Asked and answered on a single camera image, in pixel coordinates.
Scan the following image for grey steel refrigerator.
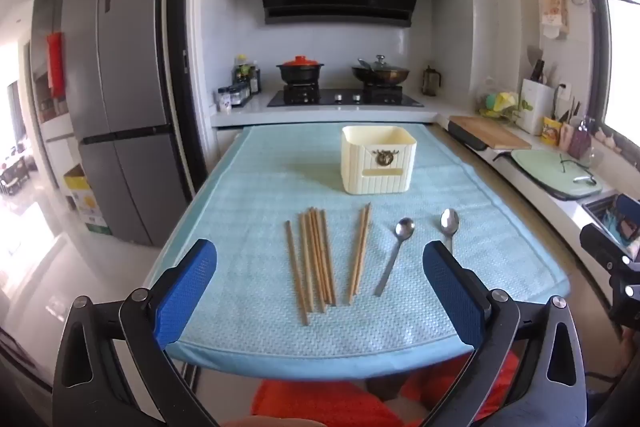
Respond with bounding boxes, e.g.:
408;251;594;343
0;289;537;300
60;0;193;248

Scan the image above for row of dark spice jars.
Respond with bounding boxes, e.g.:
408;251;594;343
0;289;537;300
230;82;252;108

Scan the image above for black clay pot orange lid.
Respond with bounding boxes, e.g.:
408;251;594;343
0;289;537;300
276;55;325;85

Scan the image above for dark wok with glass lid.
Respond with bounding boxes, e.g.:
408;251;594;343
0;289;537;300
351;55;411;86

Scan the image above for purple soap bottle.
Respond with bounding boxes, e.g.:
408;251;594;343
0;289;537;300
570;119;593;160

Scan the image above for light teal woven table mat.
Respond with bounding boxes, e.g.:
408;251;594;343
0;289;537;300
145;123;572;380

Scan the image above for person's orange clothing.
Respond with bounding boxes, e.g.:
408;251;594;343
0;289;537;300
250;352;518;427

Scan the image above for steel sink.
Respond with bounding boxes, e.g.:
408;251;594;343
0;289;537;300
582;194;618;228

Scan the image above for yellow and green cloths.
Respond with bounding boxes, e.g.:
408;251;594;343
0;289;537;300
477;89;533;122

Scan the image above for cream ribbed utensil holder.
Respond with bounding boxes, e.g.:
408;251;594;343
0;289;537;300
341;125;418;196

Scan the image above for printed wall hanging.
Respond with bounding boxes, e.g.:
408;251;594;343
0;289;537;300
539;0;570;40

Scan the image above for white knife block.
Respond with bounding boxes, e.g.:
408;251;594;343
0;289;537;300
517;79;556;135

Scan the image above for knives with dark handles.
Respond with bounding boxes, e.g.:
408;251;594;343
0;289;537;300
527;47;548;82

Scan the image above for dark dining furniture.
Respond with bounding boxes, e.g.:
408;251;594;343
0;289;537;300
0;157;31;198

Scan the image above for bunch of wooden chopsticks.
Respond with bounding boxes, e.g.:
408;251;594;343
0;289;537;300
285;203;372;327

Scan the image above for wooden cutting board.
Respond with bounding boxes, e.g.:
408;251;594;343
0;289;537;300
448;116;532;151

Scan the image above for black glass gas hob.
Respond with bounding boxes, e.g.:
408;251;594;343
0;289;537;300
266;88;425;108

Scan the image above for dark kitchen tools in cup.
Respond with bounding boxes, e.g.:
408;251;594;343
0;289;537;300
552;99;581;128

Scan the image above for red wall hanging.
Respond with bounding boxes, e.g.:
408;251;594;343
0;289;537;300
46;32;67;98

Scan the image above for dark glass jug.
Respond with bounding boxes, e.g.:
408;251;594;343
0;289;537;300
422;66;443;96

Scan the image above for black wire frame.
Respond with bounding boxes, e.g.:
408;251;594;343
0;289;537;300
559;154;597;188

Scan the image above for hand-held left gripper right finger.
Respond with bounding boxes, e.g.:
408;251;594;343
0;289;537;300
417;241;588;427

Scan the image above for garlic bulbs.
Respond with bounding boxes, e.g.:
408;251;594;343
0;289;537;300
595;127;623;152

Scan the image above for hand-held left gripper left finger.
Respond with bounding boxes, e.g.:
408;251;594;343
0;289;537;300
52;238;221;427

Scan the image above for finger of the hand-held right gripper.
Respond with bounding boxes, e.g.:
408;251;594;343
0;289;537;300
579;223;635;272
614;193;640;253

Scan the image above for steel spoon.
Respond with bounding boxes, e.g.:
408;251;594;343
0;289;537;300
374;217;416;298
440;208;461;255

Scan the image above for yellow cardboard box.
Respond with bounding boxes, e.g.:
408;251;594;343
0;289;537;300
62;164;113;236

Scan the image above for yellow printed cup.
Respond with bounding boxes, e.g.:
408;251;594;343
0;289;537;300
542;116;563;145

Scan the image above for window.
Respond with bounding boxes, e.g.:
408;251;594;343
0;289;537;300
582;0;640;148

